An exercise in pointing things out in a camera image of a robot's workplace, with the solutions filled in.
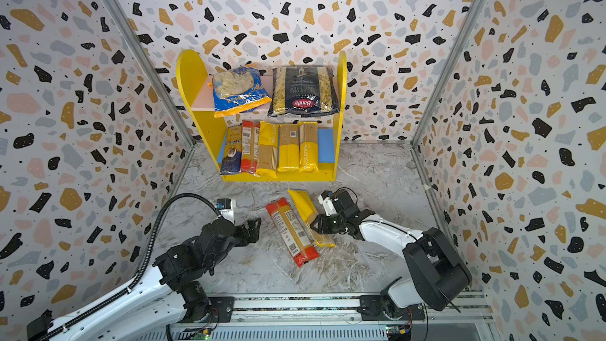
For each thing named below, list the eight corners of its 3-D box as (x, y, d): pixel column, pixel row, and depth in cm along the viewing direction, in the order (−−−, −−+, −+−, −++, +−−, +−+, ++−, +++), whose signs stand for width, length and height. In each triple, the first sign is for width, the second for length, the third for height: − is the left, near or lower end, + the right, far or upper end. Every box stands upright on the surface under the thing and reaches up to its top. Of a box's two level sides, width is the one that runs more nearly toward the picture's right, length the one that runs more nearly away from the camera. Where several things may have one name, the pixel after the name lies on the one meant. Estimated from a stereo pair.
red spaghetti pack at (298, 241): (299, 269, 84) (299, 266, 82) (266, 211, 99) (265, 207, 96) (321, 254, 87) (321, 251, 85) (286, 200, 102) (285, 196, 100)
